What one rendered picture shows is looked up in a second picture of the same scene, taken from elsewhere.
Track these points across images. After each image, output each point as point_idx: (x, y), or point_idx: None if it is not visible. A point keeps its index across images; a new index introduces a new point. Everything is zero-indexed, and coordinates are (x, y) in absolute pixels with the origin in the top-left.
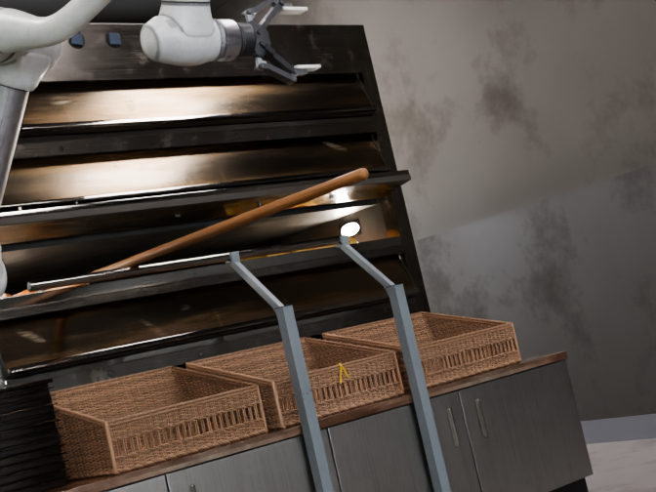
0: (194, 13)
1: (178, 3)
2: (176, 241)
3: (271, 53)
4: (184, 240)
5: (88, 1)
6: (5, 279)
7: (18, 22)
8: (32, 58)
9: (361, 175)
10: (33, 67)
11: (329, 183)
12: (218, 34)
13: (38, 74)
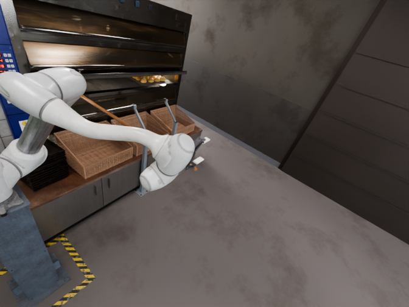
0: (172, 177)
1: (167, 175)
2: (119, 120)
3: (191, 164)
4: (123, 123)
5: (113, 139)
6: (46, 156)
7: (62, 120)
8: (69, 103)
9: (195, 170)
10: (69, 105)
11: None
12: (177, 174)
13: (72, 105)
